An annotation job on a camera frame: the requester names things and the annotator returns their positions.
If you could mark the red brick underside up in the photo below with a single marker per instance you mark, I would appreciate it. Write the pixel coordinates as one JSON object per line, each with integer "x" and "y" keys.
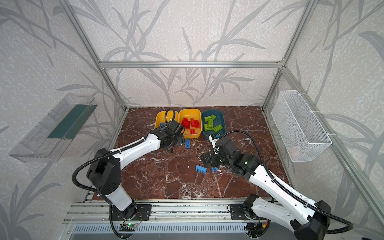
{"x": 187, "y": 125}

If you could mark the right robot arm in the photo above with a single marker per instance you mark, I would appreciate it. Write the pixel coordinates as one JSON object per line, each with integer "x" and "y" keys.
{"x": 293, "y": 210}

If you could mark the teal plastic bin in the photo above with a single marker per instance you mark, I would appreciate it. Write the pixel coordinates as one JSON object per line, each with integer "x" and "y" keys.
{"x": 219, "y": 120}

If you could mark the green circuit board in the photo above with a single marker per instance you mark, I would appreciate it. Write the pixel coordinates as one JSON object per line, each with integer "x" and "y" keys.
{"x": 128, "y": 227}

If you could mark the white wire mesh basket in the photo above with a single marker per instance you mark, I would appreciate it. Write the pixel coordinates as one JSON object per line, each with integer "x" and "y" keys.
{"x": 302, "y": 133}

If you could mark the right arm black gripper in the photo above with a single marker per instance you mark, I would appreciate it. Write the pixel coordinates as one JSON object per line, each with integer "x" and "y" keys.
{"x": 212, "y": 159}

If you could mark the green brick bottom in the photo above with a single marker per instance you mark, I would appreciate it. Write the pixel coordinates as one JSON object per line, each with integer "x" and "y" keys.
{"x": 217, "y": 128}

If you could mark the yellow plastic bin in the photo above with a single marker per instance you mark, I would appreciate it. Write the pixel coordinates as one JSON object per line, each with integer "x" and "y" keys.
{"x": 196, "y": 115}
{"x": 160, "y": 118}

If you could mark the clear plastic wall tray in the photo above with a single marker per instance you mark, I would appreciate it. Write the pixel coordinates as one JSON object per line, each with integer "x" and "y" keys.
{"x": 49, "y": 139}

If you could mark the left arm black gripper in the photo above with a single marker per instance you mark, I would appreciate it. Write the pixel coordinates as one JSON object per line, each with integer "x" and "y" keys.
{"x": 178, "y": 141}

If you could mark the middle yellow plastic bin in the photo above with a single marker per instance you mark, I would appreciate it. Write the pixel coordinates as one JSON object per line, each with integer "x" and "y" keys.
{"x": 196, "y": 115}

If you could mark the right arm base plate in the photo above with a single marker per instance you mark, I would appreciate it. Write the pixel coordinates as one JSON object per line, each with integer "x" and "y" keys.
{"x": 237, "y": 213}

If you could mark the light blue brick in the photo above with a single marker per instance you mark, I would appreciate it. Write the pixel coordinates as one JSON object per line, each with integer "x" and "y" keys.
{"x": 201, "y": 169}

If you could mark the green brick underside up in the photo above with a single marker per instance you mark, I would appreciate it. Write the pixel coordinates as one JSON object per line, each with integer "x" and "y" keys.
{"x": 210, "y": 124}

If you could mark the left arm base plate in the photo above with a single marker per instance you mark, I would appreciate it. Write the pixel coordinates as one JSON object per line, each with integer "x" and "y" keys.
{"x": 137, "y": 213}

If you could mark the left yellow plastic bin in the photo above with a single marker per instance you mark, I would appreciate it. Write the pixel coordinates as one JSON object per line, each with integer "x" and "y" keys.
{"x": 160, "y": 118}

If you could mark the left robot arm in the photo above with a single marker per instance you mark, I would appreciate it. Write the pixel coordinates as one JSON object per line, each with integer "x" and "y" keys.
{"x": 105, "y": 173}

